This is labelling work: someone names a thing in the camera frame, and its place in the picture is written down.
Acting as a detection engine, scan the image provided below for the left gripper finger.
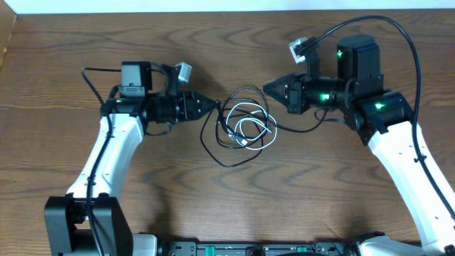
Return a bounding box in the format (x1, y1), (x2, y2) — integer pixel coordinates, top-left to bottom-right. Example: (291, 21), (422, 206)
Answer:
(193, 92), (216, 107)
(195, 103), (216, 119)

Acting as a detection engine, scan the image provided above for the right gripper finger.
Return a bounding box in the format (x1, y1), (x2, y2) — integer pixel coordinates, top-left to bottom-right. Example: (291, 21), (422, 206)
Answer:
(263, 87), (289, 106)
(263, 75), (292, 91)

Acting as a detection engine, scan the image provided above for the white USB cable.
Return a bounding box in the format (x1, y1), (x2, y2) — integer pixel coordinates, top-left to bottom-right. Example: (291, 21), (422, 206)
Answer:
(225, 102), (278, 151)

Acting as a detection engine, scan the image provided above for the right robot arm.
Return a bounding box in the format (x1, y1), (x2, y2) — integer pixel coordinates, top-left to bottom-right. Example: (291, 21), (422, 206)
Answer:
(263, 35), (454, 255)

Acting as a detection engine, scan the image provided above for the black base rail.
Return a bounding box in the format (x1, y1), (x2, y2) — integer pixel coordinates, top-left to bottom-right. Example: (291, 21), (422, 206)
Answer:
(131, 231), (427, 256)

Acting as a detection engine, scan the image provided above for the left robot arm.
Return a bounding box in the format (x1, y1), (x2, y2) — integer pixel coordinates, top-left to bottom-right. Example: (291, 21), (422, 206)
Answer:
(44, 61), (215, 255)

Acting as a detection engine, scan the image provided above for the black USB cable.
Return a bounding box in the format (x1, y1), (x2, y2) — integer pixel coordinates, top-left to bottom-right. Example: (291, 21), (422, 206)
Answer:
(215, 86), (328, 149)
(199, 86), (271, 168)

